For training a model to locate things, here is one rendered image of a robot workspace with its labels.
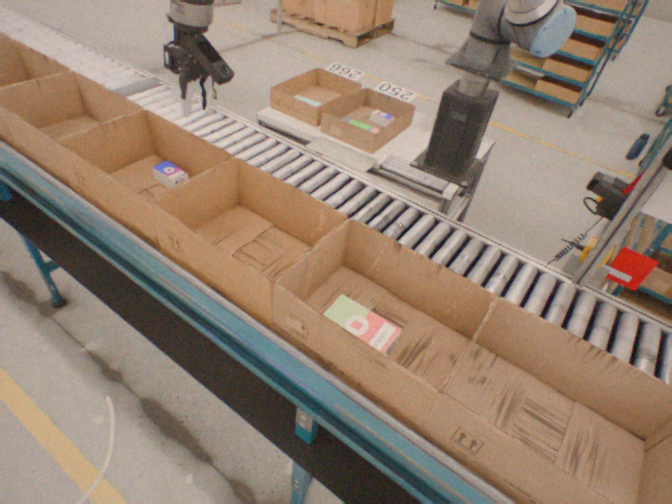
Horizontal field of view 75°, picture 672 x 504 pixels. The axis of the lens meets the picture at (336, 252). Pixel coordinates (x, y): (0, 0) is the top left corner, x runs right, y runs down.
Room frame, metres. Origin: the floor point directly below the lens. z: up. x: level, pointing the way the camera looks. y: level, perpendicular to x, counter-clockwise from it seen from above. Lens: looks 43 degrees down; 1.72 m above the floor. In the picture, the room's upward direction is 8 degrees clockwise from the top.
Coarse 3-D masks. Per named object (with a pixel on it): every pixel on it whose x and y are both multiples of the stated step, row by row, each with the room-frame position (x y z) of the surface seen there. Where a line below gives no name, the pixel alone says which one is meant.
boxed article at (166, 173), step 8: (152, 168) 1.11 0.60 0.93; (160, 168) 1.11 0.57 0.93; (168, 168) 1.12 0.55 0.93; (176, 168) 1.12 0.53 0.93; (160, 176) 1.09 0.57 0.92; (168, 176) 1.07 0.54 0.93; (176, 176) 1.08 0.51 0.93; (184, 176) 1.09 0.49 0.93; (168, 184) 1.07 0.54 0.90; (176, 184) 1.07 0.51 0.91
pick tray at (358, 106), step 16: (352, 96) 2.04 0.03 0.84; (368, 96) 2.14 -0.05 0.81; (384, 96) 2.10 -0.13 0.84; (336, 112) 1.92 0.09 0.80; (352, 112) 2.05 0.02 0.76; (368, 112) 2.07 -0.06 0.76; (400, 112) 2.05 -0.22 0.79; (336, 128) 1.78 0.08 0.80; (352, 128) 1.74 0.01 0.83; (384, 128) 1.75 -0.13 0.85; (400, 128) 1.90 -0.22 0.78; (352, 144) 1.73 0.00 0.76; (368, 144) 1.70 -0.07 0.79; (384, 144) 1.78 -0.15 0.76
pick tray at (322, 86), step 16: (288, 80) 2.11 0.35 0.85; (304, 80) 2.22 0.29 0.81; (320, 80) 2.31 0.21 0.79; (336, 80) 2.26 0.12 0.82; (352, 80) 2.21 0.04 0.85; (272, 96) 1.98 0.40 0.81; (288, 96) 1.93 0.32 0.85; (304, 96) 2.15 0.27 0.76; (320, 96) 2.17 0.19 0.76; (336, 96) 2.20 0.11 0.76; (288, 112) 1.93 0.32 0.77; (304, 112) 1.89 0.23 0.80; (320, 112) 1.88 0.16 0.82
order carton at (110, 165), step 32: (96, 128) 1.10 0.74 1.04; (128, 128) 1.19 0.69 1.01; (160, 128) 1.22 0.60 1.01; (64, 160) 0.99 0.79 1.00; (96, 160) 1.08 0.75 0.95; (128, 160) 1.16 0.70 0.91; (160, 160) 1.21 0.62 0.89; (192, 160) 1.15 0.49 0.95; (224, 160) 1.02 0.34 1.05; (96, 192) 0.93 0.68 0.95; (128, 192) 0.84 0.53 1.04; (160, 192) 1.05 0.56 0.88; (128, 224) 0.87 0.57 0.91
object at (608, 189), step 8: (592, 176) 1.19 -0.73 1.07; (600, 176) 1.17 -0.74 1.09; (608, 176) 1.17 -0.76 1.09; (592, 184) 1.14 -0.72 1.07; (600, 184) 1.13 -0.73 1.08; (608, 184) 1.13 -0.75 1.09; (616, 184) 1.13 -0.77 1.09; (624, 184) 1.14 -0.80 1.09; (592, 192) 1.14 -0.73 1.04; (600, 192) 1.13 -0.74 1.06; (608, 192) 1.12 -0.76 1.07; (616, 192) 1.11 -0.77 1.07; (600, 200) 1.14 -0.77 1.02; (608, 200) 1.11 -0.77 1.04; (616, 200) 1.10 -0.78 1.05; (624, 200) 1.09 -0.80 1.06; (600, 208) 1.13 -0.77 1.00; (608, 208) 1.12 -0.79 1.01
